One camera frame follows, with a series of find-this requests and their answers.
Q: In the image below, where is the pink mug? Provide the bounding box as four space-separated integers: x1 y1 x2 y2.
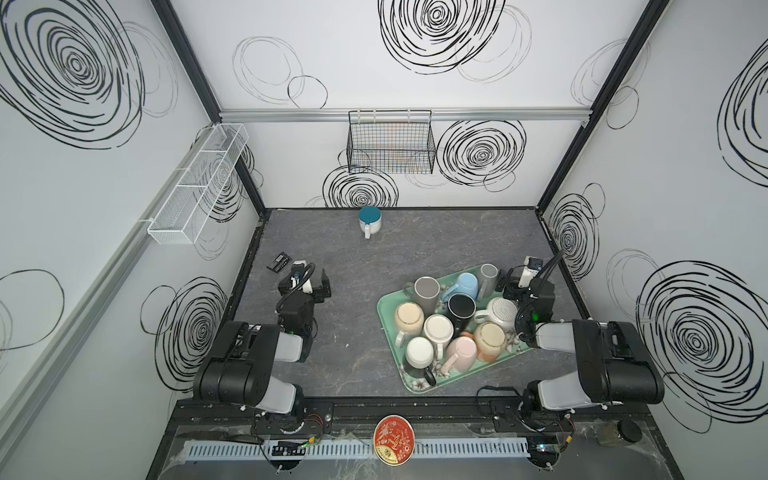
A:
440 335 478 377

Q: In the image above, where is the green floral tray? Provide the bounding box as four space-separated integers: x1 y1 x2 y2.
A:
377 265 531 394

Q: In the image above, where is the black and white mug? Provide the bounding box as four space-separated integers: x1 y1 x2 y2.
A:
403 336 437 386

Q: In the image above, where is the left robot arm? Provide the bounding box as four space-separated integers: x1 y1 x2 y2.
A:
192 261 332 418

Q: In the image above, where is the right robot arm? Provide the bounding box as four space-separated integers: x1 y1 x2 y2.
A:
497 254 665 414

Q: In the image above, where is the white speckled mug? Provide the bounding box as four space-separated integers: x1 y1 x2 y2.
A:
474 297 518 333

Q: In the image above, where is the light blue mug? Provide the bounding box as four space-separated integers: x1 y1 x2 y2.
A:
441 272 479 302

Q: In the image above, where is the orange peach mug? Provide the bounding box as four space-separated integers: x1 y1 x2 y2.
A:
473 323 506 363

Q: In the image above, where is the cream white mug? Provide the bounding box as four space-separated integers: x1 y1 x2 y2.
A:
422 314 454 361

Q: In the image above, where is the beige mug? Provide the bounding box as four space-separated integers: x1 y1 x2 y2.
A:
394 302 425 348

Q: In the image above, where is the teal and white mug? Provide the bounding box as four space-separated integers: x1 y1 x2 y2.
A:
358 206 383 240

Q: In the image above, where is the small black device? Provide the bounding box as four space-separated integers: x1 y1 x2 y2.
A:
266 252 292 273

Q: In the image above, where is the black lid jar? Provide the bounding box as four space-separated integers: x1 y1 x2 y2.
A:
597 419 643 447

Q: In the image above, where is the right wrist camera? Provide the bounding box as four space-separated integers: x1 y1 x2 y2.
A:
518 256 544 289

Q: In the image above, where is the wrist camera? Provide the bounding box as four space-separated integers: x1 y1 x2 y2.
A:
289 260 315 294
518 256 544 289

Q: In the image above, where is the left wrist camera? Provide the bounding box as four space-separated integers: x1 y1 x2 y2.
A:
289 260 315 294

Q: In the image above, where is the white wire shelf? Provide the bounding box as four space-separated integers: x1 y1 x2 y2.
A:
148 123 249 245

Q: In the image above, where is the white slotted cable duct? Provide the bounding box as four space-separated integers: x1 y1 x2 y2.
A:
181 437 530 461

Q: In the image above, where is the black wire basket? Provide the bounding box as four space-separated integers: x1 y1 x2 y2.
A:
346 109 437 175

